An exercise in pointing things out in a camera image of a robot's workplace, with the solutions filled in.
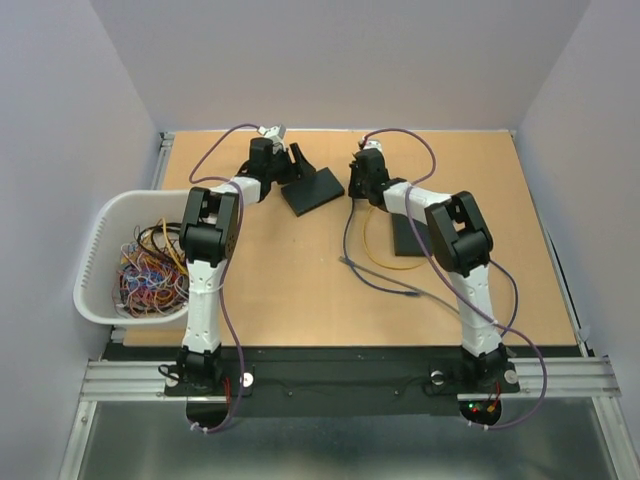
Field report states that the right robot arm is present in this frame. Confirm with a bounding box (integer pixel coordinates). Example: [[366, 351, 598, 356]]
[[349, 147, 509, 390]]

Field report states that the yellow ethernet cable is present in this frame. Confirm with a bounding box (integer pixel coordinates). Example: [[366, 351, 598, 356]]
[[362, 204, 431, 271]]

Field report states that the white plastic bin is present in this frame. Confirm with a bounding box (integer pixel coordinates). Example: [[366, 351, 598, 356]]
[[73, 190, 188, 328]]

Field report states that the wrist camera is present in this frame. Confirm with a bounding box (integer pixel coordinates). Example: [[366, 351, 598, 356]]
[[358, 137, 383, 154], [257, 124, 286, 144]]

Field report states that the purple camera cable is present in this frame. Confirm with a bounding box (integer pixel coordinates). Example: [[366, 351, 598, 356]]
[[188, 121, 264, 436], [362, 128, 550, 431]]

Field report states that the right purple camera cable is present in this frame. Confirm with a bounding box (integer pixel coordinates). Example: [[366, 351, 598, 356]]
[[362, 128, 550, 431]]

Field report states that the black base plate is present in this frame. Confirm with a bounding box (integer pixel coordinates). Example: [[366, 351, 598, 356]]
[[97, 344, 521, 419]]

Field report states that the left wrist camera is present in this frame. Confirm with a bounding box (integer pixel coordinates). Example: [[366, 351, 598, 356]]
[[257, 124, 286, 144]]

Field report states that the grey ethernet cable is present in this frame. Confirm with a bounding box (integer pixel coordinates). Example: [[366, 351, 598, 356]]
[[338, 255, 464, 314]]

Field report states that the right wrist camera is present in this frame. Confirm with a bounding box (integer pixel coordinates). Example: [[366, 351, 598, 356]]
[[358, 137, 383, 154]]

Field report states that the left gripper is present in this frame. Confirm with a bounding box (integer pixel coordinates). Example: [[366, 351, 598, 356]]
[[266, 143, 316, 186]]

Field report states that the tangled wire bundle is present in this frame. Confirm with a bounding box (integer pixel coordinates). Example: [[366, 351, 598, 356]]
[[109, 214, 194, 319]]

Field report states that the aluminium frame rail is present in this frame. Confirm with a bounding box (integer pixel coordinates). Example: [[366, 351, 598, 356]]
[[81, 127, 637, 479]]

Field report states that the black network switch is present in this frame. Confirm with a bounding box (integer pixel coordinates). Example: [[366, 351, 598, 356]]
[[281, 167, 345, 217], [391, 214, 432, 257]]

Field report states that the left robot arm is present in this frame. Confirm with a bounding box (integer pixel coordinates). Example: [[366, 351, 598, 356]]
[[166, 137, 316, 394]]

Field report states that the blue ethernet cable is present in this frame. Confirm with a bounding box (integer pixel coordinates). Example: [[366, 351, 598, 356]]
[[341, 197, 519, 334]]

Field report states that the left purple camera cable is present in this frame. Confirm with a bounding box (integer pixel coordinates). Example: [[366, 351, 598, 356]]
[[188, 121, 264, 436]]

